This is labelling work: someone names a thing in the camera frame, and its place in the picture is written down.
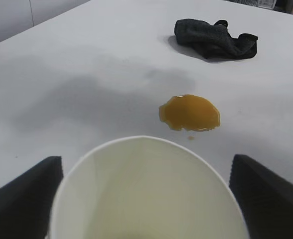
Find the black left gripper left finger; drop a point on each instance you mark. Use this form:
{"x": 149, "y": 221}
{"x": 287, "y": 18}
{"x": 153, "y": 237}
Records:
{"x": 19, "y": 204}

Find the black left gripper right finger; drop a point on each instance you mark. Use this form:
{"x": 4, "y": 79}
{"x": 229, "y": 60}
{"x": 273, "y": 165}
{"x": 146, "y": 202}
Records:
{"x": 270, "y": 204}

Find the white paper cup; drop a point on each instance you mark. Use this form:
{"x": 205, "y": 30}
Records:
{"x": 146, "y": 194}

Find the dark grey cloth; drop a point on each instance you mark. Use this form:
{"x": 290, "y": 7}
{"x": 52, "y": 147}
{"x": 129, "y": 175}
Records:
{"x": 206, "y": 37}

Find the orange liquid spill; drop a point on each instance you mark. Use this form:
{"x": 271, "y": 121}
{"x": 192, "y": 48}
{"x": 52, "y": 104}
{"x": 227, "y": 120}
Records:
{"x": 191, "y": 112}

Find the grey background equipment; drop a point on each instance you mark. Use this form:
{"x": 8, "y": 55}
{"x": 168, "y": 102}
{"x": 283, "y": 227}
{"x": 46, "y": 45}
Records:
{"x": 266, "y": 3}

